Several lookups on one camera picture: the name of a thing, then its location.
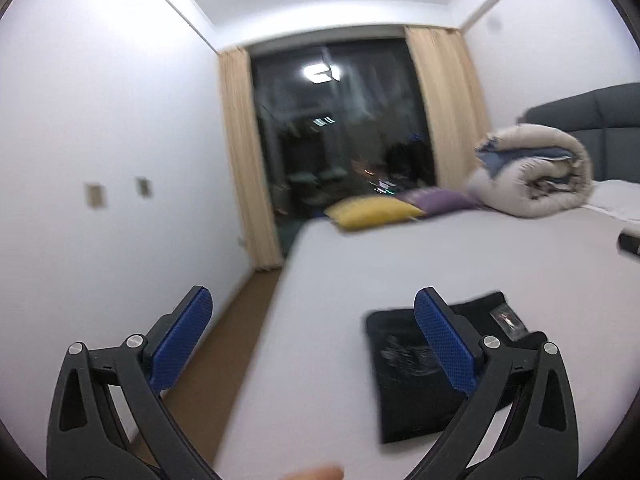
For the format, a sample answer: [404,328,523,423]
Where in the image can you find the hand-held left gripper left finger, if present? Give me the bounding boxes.
[46,285,221,480]

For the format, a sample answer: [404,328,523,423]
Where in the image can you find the dark window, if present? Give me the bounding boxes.
[247,37,437,257]

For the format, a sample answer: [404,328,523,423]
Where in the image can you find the person's left hand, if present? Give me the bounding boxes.
[287,466,346,480]

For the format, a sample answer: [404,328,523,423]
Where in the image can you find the rolled beige duvet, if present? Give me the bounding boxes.
[465,124,595,219]

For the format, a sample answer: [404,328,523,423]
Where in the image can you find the yellow pillow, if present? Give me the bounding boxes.
[324,195,426,231]

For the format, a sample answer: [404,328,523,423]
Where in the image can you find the black t-shirt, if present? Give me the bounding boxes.
[364,290,548,445]

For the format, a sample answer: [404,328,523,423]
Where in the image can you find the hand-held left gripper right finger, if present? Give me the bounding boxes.
[400,286,579,480]

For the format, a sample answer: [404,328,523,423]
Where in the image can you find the beige curtain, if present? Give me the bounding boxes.
[216,47,284,274]
[404,26,494,192]

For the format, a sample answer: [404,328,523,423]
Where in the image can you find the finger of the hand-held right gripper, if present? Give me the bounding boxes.
[617,227,640,261]

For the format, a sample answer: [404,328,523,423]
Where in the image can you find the white pillow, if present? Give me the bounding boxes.
[585,180,640,222]

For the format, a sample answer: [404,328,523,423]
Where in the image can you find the white bed mattress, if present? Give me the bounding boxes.
[210,180,640,480]

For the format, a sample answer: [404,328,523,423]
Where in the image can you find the dark grey headboard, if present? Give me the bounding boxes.
[517,82,640,184]

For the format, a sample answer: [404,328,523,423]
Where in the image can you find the purple pillow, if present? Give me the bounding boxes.
[397,187,482,217]

